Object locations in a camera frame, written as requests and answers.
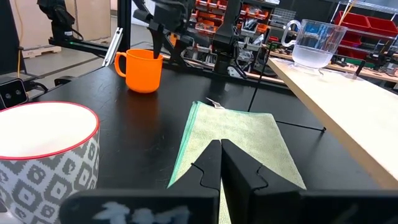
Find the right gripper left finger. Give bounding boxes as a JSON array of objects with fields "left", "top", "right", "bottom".
[{"left": 167, "top": 139, "right": 223, "bottom": 200}]

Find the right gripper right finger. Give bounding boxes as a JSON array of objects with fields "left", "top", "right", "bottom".
[{"left": 220, "top": 138, "right": 308, "bottom": 224}]

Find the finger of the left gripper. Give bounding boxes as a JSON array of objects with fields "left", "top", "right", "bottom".
[
  {"left": 162, "top": 32, "right": 188, "bottom": 67},
  {"left": 151, "top": 24, "right": 165, "bottom": 60}
]

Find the orange plastic mug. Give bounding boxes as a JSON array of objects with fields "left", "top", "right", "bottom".
[{"left": 114, "top": 48, "right": 164, "bottom": 95}]

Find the clear plastic cup with handle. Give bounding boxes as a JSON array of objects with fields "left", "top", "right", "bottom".
[{"left": 280, "top": 19, "right": 349, "bottom": 76}]

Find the white red-rimmed patterned bowl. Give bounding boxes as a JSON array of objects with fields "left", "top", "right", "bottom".
[{"left": 0, "top": 101, "right": 101, "bottom": 224}]

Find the parts rack with orange bins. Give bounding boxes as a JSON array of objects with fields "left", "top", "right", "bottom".
[{"left": 182, "top": 0, "right": 278, "bottom": 65}]

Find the green microfibre cloth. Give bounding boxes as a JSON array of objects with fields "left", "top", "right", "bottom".
[{"left": 167, "top": 100, "right": 307, "bottom": 224}]

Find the white cloth label tag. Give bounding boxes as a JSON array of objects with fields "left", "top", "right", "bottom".
[{"left": 205, "top": 97, "right": 226, "bottom": 110}]

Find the cardboard box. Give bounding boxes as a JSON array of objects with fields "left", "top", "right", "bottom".
[{"left": 9, "top": 0, "right": 113, "bottom": 50}]

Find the wooden pallet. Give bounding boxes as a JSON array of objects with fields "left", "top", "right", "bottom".
[{"left": 21, "top": 45, "right": 63, "bottom": 60}]

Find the black flat panel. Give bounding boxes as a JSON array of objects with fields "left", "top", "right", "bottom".
[{"left": 0, "top": 0, "right": 20, "bottom": 76}]

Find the wooden workbench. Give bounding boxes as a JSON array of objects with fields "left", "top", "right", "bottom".
[{"left": 266, "top": 49, "right": 398, "bottom": 84}]

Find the red storage bin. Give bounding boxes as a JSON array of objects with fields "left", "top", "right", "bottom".
[
  {"left": 366, "top": 16, "right": 398, "bottom": 39},
  {"left": 333, "top": 10, "right": 371, "bottom": 32}
]

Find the black frame post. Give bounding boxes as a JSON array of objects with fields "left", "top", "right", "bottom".
[{"left": 117, "top": 0, "right": 132, "bottom": 54}]

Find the silver metal bracket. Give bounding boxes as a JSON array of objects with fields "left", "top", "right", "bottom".
[{"left": 102, "top": 27, "right": 124, "bottom": 68}]

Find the black frame side rail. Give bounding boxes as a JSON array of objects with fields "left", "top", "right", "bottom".
[{"left": 48, "top": 37, "right": 110, "bottom": 59}]

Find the yellow cable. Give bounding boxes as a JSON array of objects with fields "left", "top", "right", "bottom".
[{"left": 13, "top": 0, "right": 25, "bottom": 78}]

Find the black depth camera box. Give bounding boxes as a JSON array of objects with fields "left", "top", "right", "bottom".
[{"left": 0, "top": 77, "right": 29, "bottom": 110}]

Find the metal wire shelving rack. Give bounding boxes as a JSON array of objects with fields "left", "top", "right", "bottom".
[{"left": 329, "top": 0, "right": 398, "bottom": 57}]

